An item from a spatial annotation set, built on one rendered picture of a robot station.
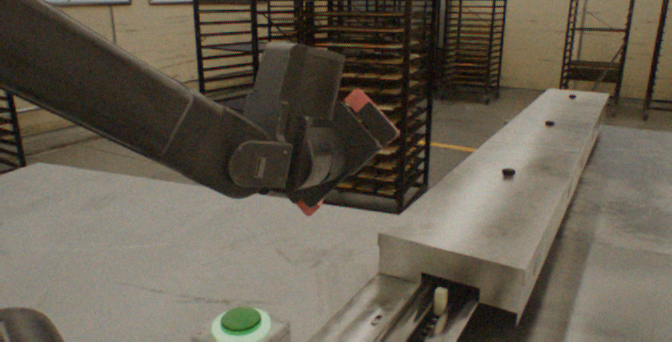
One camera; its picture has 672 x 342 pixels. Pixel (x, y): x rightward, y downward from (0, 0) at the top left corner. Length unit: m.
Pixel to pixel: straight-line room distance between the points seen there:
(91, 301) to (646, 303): 0.73
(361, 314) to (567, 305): 0.29
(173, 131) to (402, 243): 0.37
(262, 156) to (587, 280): 0.55
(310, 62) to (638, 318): 0.53
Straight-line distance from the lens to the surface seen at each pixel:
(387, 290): 0.63
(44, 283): 0.83
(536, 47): 7.20
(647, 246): 0.97
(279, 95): 0.41
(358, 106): 0.54
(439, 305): 0.63
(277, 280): 0.74
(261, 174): 0.39
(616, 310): 0.76
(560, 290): 0.77
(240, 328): 0.50
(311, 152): 0.42
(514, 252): 0.63
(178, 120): 0.35
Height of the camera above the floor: 1.20
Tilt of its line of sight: 17 degrees down
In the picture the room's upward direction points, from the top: straight up
